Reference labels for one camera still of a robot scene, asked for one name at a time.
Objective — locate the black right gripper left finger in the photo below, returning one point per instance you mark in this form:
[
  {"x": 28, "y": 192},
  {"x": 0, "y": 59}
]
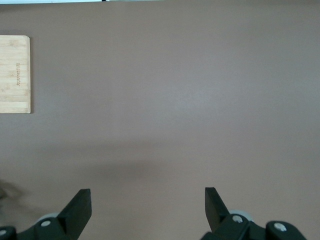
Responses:
[{"x": 65, "y": 225}]

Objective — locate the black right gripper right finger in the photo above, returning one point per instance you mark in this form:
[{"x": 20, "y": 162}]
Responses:
[{"x": 232, "y": 230}]

